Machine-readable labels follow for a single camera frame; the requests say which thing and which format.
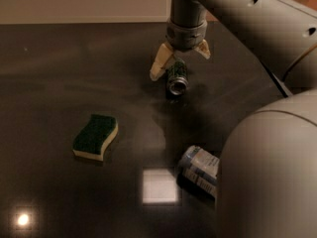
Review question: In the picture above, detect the plastic tea bottle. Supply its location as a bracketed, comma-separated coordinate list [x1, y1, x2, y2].
[178, 145, 219, 198]

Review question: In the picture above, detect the green soda can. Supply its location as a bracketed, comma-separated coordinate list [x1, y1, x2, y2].
[166, 59, 188, 96]

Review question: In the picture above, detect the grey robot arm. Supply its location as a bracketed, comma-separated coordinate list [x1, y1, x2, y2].
[150, 0, 317, 238]

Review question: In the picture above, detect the green and yellow sponge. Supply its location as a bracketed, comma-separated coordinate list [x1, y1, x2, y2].
[72, 114, 119, 162]

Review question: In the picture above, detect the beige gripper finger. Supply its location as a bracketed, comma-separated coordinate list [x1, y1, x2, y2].
[150, 42, 174, 81]
[194, 40, 211, 60]

